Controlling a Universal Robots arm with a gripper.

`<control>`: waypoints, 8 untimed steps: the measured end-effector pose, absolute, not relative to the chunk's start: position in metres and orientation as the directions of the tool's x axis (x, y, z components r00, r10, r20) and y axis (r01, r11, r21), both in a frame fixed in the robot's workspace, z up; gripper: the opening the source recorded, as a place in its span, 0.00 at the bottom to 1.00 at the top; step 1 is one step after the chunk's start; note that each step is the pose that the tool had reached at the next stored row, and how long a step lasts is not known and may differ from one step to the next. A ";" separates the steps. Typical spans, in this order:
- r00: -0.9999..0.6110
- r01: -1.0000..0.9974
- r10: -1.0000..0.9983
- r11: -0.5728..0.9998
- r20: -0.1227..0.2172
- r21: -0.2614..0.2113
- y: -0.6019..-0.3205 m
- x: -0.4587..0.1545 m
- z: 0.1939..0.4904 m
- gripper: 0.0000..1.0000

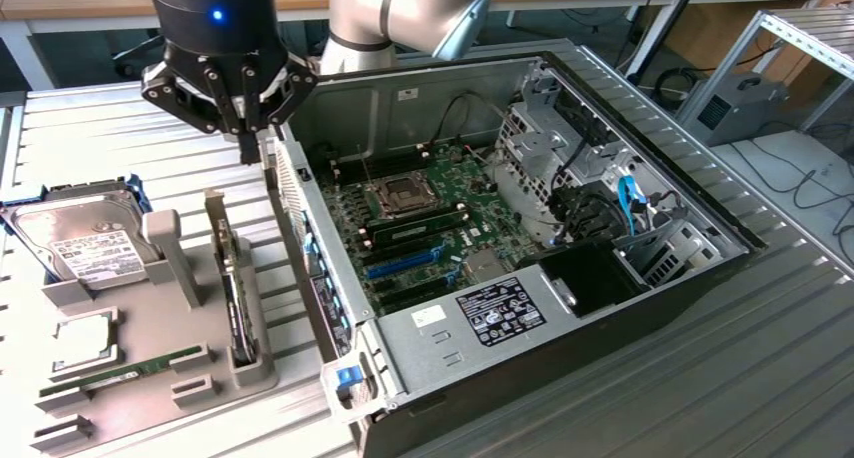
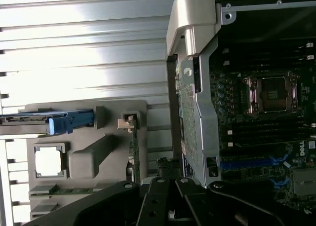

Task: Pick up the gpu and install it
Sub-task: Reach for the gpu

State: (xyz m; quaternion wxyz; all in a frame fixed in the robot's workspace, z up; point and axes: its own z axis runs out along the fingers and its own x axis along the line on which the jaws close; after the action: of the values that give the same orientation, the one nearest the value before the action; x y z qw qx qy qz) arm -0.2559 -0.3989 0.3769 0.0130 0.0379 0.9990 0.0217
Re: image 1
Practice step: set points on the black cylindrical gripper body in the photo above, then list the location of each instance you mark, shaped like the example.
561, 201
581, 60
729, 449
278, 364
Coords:
214, 33

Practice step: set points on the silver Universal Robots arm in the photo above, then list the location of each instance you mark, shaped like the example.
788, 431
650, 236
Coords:
374, 13

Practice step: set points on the black office chair base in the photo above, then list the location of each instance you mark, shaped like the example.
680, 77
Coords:
137, 53

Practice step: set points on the hard disk drive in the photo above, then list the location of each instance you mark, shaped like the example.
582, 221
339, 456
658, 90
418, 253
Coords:
134, 193

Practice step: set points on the silver hard disk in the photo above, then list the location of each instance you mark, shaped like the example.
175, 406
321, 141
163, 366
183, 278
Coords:
87, 238

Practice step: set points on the installed green RAM stick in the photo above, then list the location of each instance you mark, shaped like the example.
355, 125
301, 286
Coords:
414, 230

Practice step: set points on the green motherboard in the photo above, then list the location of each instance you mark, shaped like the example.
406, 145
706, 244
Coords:
428, 228

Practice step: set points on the metal disk bay cage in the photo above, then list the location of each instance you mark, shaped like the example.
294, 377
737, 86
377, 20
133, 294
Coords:
541, 143

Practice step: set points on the blue expansion slot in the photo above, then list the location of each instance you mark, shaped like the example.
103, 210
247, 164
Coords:
401, 264

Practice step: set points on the silver CPU chip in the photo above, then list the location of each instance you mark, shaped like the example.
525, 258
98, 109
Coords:
86, 342

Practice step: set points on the grey plastic parts rack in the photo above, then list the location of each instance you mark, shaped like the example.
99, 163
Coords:
154, 368

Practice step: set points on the open black PC case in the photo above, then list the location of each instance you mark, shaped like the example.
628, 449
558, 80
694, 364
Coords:
534, 288

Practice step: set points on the grey power supply unit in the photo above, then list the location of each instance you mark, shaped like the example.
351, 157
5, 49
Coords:
461, 328

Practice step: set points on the loose green RAM stick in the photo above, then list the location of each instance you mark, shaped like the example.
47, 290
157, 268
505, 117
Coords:
121, 373

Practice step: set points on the black tripod pole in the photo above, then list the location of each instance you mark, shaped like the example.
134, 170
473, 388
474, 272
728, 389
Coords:
661, 23

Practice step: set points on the blue case latch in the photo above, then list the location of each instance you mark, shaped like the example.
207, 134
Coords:
347, 379

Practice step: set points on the grey box with vent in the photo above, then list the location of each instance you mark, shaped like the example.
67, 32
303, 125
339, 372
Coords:
737, 108

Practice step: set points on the CPU socket with metal frame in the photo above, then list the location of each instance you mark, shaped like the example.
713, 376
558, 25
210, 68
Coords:
402, 193

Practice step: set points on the graphics card with metal bracket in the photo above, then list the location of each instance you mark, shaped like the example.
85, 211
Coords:
234, 278

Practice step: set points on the aluminium profile frame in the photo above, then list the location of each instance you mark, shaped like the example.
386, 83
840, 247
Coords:
808, 33

